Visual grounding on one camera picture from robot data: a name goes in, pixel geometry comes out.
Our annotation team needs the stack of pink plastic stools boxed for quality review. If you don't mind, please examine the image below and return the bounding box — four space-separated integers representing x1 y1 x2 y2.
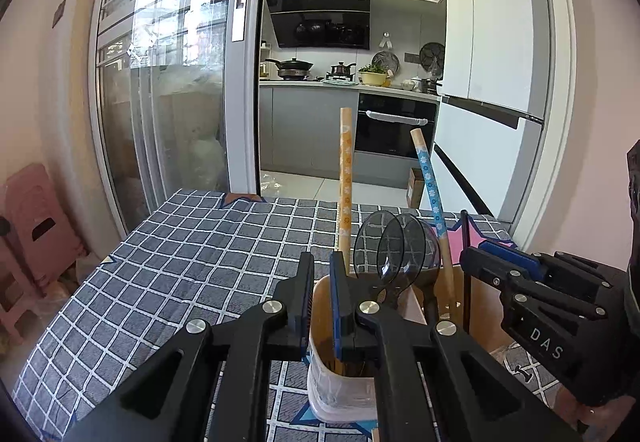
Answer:
4 162 85 274

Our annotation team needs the blue patterned chopstick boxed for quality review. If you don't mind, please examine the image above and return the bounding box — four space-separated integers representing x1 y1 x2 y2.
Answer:
409 127 457 320

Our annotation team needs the round black fan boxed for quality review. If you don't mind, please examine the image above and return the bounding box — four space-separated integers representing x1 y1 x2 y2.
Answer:
419 42 446 74

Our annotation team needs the black wok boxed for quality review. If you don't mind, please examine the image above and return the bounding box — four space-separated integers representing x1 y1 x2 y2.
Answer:
264 57 315 80

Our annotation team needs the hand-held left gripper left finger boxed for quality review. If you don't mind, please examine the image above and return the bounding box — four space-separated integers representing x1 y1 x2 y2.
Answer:
65 251 316 442

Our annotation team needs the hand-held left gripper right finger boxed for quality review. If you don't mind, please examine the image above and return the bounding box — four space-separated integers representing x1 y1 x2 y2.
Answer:
329 251 582 442

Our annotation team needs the round metal strainer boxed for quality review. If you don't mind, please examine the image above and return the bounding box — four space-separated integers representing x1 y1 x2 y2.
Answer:
371 51 399 74

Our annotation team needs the cardboard box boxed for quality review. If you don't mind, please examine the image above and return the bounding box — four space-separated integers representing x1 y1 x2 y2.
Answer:
407 167 426 209

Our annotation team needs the pink plastic stool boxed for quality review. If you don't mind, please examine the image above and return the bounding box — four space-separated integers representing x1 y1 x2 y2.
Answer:
0 237 37 344

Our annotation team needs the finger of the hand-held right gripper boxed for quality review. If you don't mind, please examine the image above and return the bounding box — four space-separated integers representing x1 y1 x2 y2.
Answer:
460 246 536 295
479 239 546 275

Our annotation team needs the black range hood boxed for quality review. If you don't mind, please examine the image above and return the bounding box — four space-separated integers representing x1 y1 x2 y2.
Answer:
265 0 371 50

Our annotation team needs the black built-in oven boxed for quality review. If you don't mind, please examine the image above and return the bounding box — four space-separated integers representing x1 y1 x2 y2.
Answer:
357 92 440 159

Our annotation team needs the yellow bowl of greens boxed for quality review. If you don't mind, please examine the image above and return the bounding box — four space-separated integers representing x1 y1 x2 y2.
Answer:
358 64 392 88

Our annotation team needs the orange patterned chopstick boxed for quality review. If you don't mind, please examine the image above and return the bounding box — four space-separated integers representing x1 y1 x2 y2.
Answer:
336 107 354 274

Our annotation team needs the beige plastic utensil holder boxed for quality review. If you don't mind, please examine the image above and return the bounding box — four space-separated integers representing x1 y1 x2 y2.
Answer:
306 267 505 424

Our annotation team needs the blue-grey checked tablecloth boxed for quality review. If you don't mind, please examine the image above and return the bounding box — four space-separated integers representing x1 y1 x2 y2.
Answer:
12 189 581 442

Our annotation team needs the white refrigerator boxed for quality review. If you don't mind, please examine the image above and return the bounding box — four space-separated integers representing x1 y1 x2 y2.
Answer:
431 0 547 219

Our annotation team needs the sliding glass door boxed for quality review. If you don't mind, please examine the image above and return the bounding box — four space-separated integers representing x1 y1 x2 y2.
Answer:
89 0 272 237

